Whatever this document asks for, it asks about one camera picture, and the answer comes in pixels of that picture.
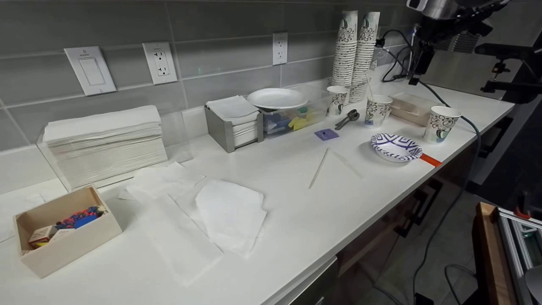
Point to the metal napkin holder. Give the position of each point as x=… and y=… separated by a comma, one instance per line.
x=234, y=123

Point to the white light switch plate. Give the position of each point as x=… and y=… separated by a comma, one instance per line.
x=90, y=70

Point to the white wall outlet left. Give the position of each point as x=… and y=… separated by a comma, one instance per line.
x=159, y=62

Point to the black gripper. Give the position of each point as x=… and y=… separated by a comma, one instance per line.
x=427, y=38

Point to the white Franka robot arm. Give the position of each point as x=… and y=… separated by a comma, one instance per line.
x=441, y=21

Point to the clear plastic container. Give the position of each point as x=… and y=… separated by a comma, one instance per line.
x=283, y=121

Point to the thin wooden stick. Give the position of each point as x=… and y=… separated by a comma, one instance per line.
x=315, y=175
x=347, y=165

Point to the orange tape strip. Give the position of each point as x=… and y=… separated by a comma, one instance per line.
x=430, y=160

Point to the blue patterned paper bowl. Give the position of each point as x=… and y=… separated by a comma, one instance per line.
x=395, y=148

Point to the flat white tissue sheet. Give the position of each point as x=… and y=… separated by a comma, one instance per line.
x=171, y=221

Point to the white wall outlet right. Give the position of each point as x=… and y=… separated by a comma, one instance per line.
x=280, y=48

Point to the white wall outlet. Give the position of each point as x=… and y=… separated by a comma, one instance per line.
x=159, y=62
x=280, y=48

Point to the purple square card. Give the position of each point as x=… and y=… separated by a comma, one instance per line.
x=325, y=134

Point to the patterned paper cup back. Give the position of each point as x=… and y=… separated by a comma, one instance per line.
x=336, y=99

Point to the white napkin pile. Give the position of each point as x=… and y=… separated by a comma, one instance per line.
x=232, y=216

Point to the cardboard box with items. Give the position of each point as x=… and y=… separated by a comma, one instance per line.
x=63, y=229

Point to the grey metal tool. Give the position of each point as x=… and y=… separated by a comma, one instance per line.
x=351, y=116

